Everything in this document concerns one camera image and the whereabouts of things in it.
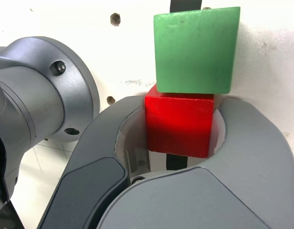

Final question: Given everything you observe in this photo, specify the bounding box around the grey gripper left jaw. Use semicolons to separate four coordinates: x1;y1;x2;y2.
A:
38;94;152;229

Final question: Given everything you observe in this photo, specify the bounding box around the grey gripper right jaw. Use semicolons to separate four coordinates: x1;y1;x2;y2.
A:
96;97;294;229

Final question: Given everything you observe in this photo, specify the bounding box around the red cube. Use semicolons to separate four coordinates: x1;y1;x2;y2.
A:
144;85;215;159

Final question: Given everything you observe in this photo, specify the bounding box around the green cube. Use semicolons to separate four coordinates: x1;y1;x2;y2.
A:
153;6;241;94

